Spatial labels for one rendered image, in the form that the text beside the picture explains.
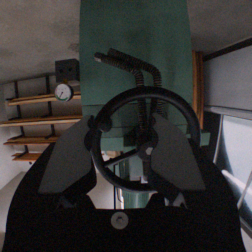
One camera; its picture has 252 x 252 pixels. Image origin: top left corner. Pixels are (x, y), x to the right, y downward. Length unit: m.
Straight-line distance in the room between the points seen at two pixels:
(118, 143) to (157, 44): 0.41
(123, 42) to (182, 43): 0.23
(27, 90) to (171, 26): 3.57
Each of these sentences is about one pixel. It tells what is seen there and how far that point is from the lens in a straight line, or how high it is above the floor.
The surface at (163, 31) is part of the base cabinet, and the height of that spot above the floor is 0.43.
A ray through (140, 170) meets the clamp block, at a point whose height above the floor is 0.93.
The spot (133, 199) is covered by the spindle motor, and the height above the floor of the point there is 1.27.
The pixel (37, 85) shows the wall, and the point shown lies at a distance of 3.57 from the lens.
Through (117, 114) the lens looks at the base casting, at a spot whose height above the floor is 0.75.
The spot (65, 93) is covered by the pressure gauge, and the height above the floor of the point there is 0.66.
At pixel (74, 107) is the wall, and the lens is 3.08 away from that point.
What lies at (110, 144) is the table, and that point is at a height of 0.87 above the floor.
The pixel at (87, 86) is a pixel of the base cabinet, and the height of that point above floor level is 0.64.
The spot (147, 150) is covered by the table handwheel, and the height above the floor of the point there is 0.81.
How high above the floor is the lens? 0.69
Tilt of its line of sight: 12 degrees up
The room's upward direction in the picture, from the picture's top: 178 degrees clockwise
